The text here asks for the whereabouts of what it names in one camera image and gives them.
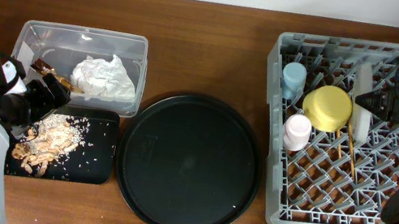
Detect grey plate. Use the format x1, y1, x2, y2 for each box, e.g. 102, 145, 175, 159
350, 62, 373, 144

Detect gold foil wrapper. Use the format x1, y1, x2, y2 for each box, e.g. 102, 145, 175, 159
31, 59, 82, 93

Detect food scraps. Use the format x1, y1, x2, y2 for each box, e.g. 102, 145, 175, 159
5, 114, 91, 181

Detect wooden chopstick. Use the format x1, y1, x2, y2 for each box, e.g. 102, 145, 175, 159
347, 119, 356, 181
336, 129, 342, 159

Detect white napkin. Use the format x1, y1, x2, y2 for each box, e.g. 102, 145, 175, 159
70, 55, 136, 101

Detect yellow bowl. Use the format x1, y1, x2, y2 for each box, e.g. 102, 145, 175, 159
302, 85, 353, 132

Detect pink cup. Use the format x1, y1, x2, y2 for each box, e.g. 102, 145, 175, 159
282, 114, 312, 152

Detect blue cup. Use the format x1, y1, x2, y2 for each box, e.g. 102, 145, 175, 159
281, 62, 307, 101

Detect grey dishwasher rack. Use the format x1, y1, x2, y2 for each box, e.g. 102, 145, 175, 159
265, 32, 399, 224

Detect clear plastic bin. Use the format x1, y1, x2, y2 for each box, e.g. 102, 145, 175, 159
11, 20, 148, 118

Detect black rectangular tray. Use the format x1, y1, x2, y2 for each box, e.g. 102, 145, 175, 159
6, 106, 120, 184

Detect round black tray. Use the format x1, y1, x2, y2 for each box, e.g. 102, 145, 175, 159
115, 94, 262, 224

